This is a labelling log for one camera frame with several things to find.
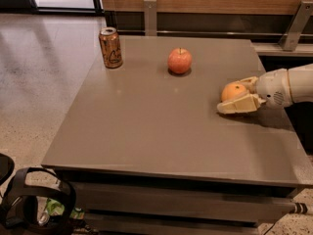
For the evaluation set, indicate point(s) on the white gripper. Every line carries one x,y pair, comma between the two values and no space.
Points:
272,89

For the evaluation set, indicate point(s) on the orange fruit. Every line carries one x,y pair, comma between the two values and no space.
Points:
231,90

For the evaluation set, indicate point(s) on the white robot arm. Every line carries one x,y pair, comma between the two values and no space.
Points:
301,84

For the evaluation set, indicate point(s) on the orange soda can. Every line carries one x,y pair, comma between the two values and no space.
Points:
110,47

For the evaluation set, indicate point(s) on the red apple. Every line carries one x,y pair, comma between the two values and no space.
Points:
179,60

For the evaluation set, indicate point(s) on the grey drawer cabinet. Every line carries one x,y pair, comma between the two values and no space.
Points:
124,204

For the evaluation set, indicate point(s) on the green snack bag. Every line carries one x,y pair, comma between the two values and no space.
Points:
55,208

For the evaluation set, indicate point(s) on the black chair edge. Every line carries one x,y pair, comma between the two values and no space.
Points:
7,166

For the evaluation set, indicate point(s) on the grey metal bracket right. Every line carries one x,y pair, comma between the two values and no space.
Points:
290,38

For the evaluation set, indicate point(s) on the grey metal bracket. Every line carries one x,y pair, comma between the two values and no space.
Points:
150,17
290,38

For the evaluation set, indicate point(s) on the grey metal bracket left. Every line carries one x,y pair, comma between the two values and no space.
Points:
150,17

